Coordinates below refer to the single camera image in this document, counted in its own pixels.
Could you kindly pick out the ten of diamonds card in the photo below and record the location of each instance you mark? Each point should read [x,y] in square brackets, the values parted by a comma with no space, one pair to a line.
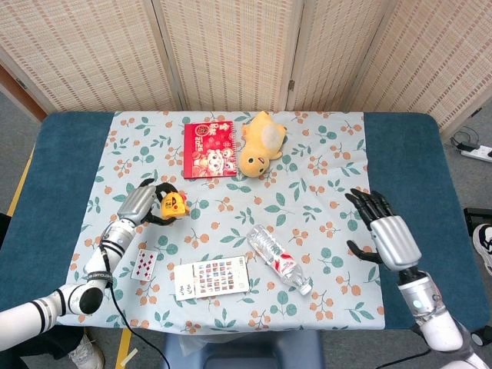
[144,265]

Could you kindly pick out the colourful pattern card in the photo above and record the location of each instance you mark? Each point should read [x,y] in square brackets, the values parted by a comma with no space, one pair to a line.
[215,277]

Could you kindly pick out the floral printed tablecloth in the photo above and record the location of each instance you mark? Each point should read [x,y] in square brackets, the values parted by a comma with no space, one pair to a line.
[238,207]

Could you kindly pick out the yellow tape measure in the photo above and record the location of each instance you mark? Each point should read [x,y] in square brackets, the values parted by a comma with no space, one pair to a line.
[173,205]

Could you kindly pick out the woven folding screen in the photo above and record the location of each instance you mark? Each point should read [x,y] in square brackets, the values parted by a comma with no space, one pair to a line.
[230,50]

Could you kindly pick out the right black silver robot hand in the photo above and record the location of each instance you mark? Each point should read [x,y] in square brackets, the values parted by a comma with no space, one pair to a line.
[392,238]

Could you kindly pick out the brown wooden door frame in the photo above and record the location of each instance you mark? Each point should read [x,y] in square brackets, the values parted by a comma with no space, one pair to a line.
[21,90]

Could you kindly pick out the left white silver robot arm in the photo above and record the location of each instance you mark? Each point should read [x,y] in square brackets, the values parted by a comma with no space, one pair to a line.
[77,284]

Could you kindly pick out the red spiral desk calendar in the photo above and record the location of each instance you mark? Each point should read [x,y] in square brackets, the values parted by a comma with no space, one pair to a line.
[209,151]

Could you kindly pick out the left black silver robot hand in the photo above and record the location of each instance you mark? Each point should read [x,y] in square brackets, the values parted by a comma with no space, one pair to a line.
[134,203]

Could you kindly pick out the clear plastic water bottle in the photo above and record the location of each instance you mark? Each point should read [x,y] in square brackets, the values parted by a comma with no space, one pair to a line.
[274,255]

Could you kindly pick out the black trouser leg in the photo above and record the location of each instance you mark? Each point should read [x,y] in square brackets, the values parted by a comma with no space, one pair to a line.
[50,344]

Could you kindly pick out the white power strip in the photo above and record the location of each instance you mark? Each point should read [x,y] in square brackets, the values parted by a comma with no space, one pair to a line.
[478,153]

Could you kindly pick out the yellow plush toy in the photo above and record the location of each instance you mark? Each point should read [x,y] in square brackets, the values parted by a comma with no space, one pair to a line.
[257,153]

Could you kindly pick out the plain white sneaker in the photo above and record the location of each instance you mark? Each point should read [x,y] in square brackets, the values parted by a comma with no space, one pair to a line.
[86,355]

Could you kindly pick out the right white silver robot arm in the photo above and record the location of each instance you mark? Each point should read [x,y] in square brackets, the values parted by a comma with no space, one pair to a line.
[434,315]

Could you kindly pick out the black box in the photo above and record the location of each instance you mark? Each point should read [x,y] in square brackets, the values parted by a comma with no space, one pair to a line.
[476,214]

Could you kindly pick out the white and black sneaker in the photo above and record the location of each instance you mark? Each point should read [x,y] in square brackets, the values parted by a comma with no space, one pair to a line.
[485,246]

